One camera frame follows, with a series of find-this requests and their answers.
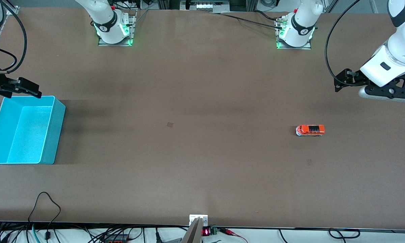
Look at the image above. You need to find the circuit board red display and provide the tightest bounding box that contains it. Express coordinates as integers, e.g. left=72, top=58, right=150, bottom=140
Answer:
left=202, top=226, right=220, bottom=237

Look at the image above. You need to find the orange toy bus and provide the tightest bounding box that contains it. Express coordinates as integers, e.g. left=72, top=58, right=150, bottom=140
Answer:
left=296, top=124, right=325, bottom=137

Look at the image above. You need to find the short black table cable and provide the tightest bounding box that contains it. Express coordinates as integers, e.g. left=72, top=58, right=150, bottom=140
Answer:
left=252, top=10, right=282, bottom=21

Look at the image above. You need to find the black coiled cable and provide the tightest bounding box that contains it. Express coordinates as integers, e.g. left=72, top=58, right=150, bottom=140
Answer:
left=328, top=228, right=361, bottom=240

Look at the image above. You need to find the long black table cable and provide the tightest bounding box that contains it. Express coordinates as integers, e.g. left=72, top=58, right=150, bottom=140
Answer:
left=211, top=12, right=285, bottom=31

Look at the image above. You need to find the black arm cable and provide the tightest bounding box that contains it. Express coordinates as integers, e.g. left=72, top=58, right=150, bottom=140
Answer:
left=325, top=0, right=362, bottom=85
left=0, top=0, right=28, bottom=73

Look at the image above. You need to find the white mounting plate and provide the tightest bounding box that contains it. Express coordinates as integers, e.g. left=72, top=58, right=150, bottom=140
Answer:
left=189, top=214, right=209, bottom=226

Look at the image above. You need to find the metal frame equipment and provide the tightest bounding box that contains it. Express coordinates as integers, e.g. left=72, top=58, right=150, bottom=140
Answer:
left=180, top=0, right=230, bottom=14

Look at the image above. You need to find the red clip lead cable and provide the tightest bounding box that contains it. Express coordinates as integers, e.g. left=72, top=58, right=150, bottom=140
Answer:
left=219, top=228, right=248, bottom=243

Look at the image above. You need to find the grey metal camera bar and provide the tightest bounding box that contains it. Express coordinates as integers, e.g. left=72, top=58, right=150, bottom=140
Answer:
left=181, top=217, right=203, bottom=243

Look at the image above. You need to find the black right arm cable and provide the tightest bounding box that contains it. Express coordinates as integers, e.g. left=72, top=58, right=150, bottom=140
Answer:
left=0, top=0, right=28, bottom=73

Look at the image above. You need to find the thin black looped cable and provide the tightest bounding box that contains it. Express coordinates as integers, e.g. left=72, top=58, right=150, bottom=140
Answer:
left=27, top=191, right=62, bottom=243

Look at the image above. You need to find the blue plastic box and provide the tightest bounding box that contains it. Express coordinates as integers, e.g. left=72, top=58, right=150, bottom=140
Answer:
left=0, top=96, right=67, bottom=165

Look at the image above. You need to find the orange black power strip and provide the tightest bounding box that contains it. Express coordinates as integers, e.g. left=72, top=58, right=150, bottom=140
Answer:
left=103, top=234, right=129, bottom=243

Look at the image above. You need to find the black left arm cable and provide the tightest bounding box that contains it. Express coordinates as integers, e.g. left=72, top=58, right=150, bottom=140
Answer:
left=325, top=0, right=362, bottom=85

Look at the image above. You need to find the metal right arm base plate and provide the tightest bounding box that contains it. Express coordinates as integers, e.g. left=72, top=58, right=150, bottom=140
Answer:
left=98, top=9, right=137, bottom=47

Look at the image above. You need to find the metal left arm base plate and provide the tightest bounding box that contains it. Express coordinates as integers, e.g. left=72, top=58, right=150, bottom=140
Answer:
left=276, top=17, right=312, bottom=50

